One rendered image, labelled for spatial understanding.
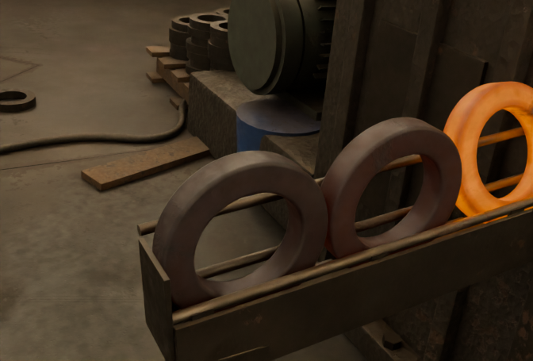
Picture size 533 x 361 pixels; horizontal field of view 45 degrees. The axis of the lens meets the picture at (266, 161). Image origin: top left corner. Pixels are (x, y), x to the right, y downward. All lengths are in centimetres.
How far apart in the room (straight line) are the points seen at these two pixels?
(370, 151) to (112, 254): 125
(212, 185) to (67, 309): 110
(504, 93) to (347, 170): 27
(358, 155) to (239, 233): 128
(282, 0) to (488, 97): 121
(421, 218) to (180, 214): 32
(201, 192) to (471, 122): 37
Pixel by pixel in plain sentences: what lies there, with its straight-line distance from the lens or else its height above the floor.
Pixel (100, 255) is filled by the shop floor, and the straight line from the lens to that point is 183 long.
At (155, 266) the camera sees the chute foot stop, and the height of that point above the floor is 67.
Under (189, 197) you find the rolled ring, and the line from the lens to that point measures 59.
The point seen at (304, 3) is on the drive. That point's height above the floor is 62.
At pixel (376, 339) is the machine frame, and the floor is 7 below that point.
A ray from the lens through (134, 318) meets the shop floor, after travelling 161.
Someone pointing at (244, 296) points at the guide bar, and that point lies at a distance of 65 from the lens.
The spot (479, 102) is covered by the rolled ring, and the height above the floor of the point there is 77.
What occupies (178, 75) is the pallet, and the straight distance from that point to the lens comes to 277.
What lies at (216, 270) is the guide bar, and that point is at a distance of 70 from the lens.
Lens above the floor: 103
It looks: 26 degrees down
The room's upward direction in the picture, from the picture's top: 5 degrees clockwise
